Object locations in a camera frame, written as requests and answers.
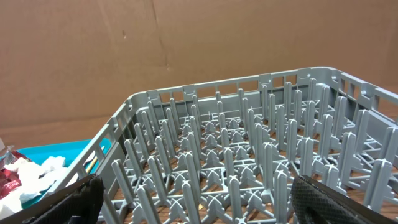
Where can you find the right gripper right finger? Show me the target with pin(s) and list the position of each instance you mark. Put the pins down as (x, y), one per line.
(314, 203)

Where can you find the grey dishwasher rack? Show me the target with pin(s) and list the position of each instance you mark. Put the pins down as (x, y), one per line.
(211, 152)

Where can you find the white plastic fork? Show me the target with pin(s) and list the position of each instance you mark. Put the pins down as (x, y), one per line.
(90, 158)

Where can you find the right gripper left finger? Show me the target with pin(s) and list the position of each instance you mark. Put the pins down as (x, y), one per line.
(80, 202)

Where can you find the wooden chopstick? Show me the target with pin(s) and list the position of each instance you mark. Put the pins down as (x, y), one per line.
(91, 165)

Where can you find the teal serving tray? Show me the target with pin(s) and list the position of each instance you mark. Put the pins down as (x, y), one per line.
(68, 150)

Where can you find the silver red snack wrapper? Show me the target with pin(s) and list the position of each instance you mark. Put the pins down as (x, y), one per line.
(9, 177)

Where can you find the crumpled white tissue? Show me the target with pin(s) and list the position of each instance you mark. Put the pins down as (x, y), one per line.
(30, 181)

